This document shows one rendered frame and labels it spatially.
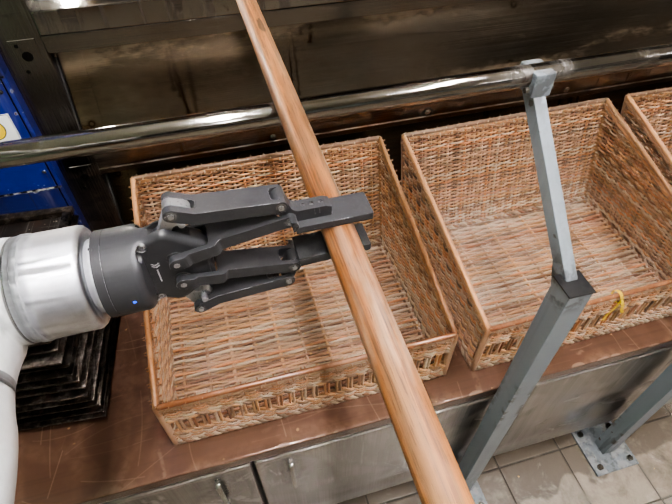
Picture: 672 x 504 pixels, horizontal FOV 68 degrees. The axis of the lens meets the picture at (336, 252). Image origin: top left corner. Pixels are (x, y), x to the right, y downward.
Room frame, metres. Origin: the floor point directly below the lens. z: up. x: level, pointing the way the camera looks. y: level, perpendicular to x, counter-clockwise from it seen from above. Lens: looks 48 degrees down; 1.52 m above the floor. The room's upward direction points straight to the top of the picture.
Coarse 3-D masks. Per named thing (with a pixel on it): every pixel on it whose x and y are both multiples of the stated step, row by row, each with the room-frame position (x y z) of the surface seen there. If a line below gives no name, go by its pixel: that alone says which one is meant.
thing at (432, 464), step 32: (256, 32) 0.69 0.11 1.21; (288, 96) 0.52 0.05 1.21; (288, 128) 0.47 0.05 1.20; (320, 160) 0.41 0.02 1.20; (320, 192) 0.36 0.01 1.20; (352, 224) 0.32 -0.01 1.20; (352, 256) 0.28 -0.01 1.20; (352, 288) 0.25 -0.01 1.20; (384, 320) 0.21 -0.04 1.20; (384, 352) 0.19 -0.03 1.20; (384, 384) 0.17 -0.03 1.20; (416, 384) 0.16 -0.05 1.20; (416, 416) 0.14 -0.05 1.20; (416, 448) 0.12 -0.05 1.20; (448, 448) 0.12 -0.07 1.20; (416, 480) 0.10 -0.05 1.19; (448, 480) 0.10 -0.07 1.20
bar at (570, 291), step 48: (336, 96) 0.58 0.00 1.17; (384, 96) 0.59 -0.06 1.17; (432, 96) 0.60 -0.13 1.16; (528, 96) 0.64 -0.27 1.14; (0, 144) 0.47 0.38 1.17; (48, 144) 0.48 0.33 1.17; (96, 144) 0.49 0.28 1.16; (144, 144) 0.50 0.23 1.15; (576, 288) 0.44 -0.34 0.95; (528, 336) 0.46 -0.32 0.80; (528, 384) 0.43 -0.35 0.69; (480, 432) 0.45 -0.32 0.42; (576, 432) 0.62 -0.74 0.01; (624, 432) 0.56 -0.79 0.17
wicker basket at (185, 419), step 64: (192, 192) 0.82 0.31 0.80; (384, 192) 0.90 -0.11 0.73; (384, 256) 0.82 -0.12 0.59; (192, 320) 0.63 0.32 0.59; (256, 320) 0.63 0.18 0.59; (320, 320) 0.63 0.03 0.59; (448, 320) 0.53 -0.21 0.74; (192, 384) 0.48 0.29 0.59; (256, 384) 0.41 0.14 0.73; (320, 384) 0.43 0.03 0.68
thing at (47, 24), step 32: (64, 0) 0.87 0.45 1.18; (96, 0) 0.87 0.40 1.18; (128, 0) 0.87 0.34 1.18; (160, 0) 0.87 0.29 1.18; (192, 0) 0.89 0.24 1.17; (224, 0) 0.90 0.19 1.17; (256, 0) 0.92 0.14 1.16; (288, 0) 0.93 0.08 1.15; (320, 0) 0.95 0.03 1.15; (352, 0) 0.97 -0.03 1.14; (64, 32) 0.83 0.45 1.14
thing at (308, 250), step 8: (360, 224) 0.35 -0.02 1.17; (320, 232) 0.34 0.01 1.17; (360, 232) 0.34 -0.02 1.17; (296, 240) 0.33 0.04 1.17; (304, 240) 0.33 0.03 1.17; (312, 240) 0.33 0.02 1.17; (320, 240) 0.33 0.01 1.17; (368, 240) 0.33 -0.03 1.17; (296, 248) 0.32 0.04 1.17; (304, 248) 0.32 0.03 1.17; (312, 248) 0.32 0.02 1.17; (320, 248) 0.32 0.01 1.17; (368, 248) 0.32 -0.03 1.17; (304, 256) 0.31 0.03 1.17; (312, 256) 0.31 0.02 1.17; (320, 256) 0.31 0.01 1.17; (328, 256) 0.31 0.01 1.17
